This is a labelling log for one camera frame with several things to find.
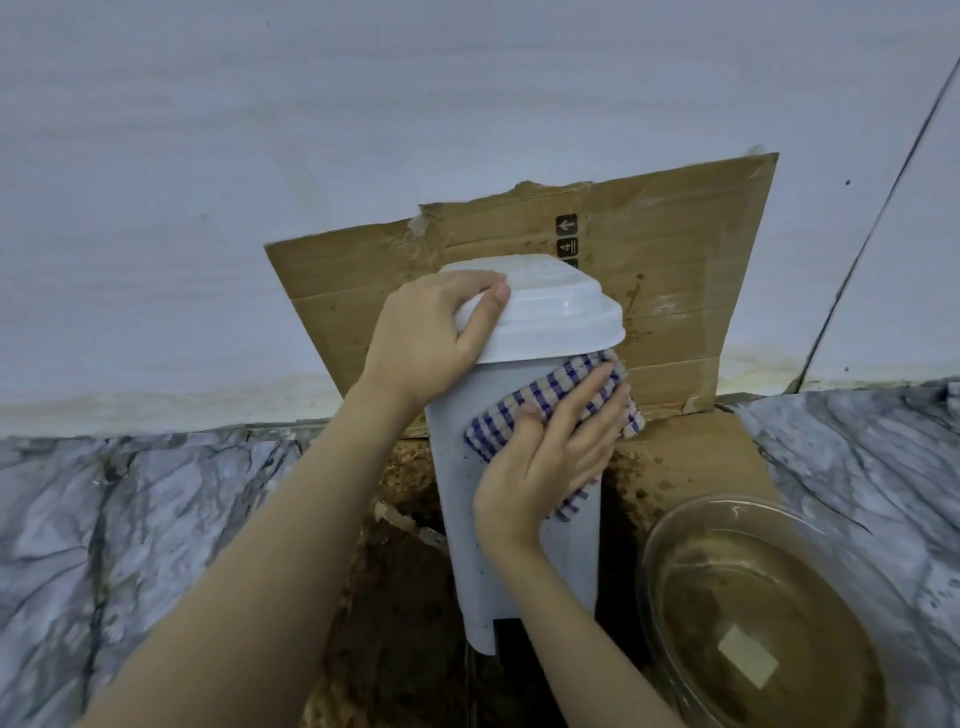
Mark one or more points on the blue checkered cloth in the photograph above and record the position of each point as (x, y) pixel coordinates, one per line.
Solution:
(517, 409)

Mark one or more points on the clear glass bowl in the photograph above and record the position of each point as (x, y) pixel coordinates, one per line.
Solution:
(765, 600)

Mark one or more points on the person's right forearm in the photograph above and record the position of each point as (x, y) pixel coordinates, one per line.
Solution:
(570, 645)

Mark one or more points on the person's right little finger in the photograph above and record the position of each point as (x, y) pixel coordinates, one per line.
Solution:
(604, 457)

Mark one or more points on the person's right hand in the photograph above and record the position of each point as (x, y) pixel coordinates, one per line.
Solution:
(540, 472)

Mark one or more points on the person's left hand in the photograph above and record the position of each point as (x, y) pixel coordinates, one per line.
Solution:
(416, 337)

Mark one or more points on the person's right middle finger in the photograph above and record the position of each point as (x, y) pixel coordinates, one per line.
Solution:
(604, 409)

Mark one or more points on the white plastic container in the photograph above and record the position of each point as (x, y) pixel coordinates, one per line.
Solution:
(465, 525)

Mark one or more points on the person's left thumb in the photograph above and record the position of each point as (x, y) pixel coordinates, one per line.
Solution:
(484, 326)

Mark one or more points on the person's left forearm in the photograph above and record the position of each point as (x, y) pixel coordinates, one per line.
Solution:
(270, 562)

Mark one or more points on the white plastic lid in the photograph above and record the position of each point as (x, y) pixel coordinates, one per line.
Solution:
(555, 315)

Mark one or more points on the stained brown cardboard sheet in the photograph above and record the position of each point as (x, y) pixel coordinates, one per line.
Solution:
(675, 247)

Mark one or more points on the person's right thumb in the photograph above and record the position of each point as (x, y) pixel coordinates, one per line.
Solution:
(531, 424)

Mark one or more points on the white square label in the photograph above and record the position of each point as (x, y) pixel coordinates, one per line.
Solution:
(748, 658)

